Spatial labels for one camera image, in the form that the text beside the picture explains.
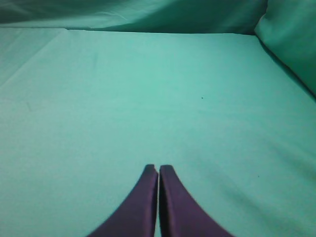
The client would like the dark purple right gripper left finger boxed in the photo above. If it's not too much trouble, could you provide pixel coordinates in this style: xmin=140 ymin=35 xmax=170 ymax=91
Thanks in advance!
xmin=89 ymin=164 xmax=158 ymax=237

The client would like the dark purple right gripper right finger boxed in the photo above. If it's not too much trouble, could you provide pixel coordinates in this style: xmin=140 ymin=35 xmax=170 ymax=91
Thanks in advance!
xmin=159 ymin=165 xmax=232 ymax=237

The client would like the green table cloth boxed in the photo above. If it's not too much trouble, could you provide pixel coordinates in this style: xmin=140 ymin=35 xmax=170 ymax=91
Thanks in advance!
xmin=0 ymin=28 xmax=316 ymax=237

